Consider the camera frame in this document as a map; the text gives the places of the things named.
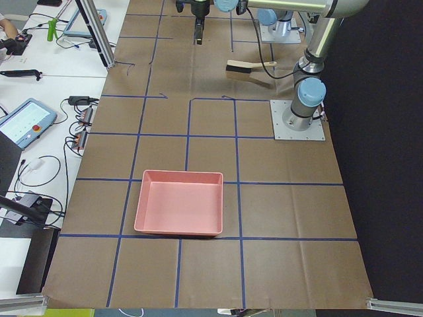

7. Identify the green plastic tool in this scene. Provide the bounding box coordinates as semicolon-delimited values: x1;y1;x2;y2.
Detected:
47;18;58;42

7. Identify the black power adapter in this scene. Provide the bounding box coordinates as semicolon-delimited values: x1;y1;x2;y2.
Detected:
67;96;99;106

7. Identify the cream brush with black bristles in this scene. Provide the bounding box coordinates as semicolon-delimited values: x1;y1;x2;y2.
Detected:
225;59;278;73

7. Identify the blue teach pendant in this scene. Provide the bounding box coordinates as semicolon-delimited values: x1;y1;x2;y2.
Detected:
1;98;58;149
63;9;108;38

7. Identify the aluminium frame post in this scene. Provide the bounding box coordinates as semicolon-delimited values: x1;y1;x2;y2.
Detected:
75;0;116;69

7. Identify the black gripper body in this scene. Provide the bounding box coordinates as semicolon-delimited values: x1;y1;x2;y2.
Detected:
175;0;211;45

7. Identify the blue teach pendant near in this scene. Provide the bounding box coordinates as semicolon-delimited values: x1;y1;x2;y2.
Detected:
1;98;58;149

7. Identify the black handle tool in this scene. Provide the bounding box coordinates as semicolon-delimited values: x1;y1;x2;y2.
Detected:
0;69;43;81

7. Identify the blue teach pendant far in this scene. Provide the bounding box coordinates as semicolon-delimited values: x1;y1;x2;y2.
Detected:
63;9;108;38

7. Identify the pink plastic bin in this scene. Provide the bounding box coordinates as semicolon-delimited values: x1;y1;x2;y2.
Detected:
134;170;223;237

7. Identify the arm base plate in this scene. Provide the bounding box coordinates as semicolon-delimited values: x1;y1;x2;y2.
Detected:
270;100;326;141
260;27;301;44

